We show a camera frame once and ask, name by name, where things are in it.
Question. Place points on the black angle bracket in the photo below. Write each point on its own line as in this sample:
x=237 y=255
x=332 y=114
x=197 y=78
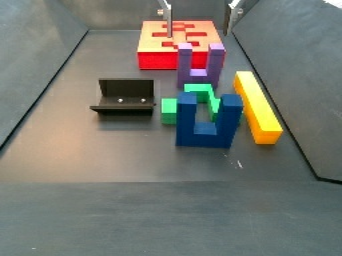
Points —
x=126 y=94

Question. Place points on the green zigzag block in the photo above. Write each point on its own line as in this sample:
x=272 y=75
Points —
x=206 y=96

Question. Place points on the blue U-shaped block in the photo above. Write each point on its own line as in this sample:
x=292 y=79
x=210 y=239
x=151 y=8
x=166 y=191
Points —
x=207 y=134

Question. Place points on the red slotted board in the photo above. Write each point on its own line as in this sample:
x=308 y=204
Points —
x=158 y=49

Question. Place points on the yellow long bar block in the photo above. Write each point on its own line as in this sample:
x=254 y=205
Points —
x=265 y=126

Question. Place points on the purple U-shaped block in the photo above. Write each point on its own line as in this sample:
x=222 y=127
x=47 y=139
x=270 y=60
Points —
x=205 y=75

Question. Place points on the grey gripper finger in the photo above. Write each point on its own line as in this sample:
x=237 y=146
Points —
x=165 y=11
x=234 y=11

